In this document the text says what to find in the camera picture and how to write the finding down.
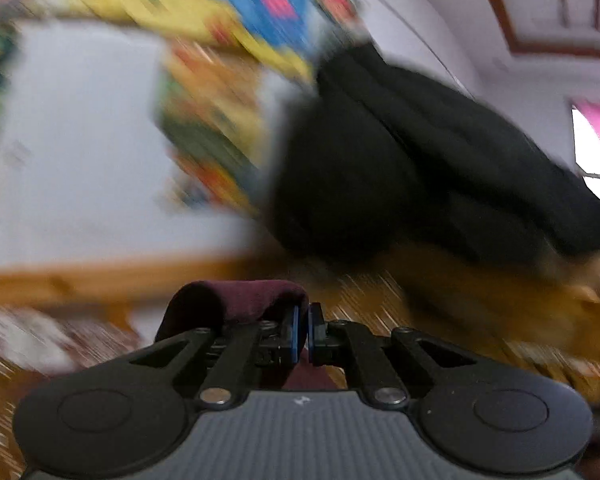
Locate black cloth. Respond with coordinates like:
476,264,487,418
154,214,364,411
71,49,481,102
267,40,600,266

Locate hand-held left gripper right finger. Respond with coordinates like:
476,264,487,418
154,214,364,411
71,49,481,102
307,302,477,409

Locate wooden door frame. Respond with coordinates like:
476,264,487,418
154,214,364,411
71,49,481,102
467,0,600,61

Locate wooden bed frame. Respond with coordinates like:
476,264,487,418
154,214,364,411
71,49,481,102
0,255,261,311

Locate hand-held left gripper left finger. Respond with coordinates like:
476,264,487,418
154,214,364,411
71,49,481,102
129,303,302,407

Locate floral white pillow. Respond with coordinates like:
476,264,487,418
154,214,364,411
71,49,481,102
0,307,136,376

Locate maroon small garment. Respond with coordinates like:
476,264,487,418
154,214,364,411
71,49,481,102
155,280,351,393

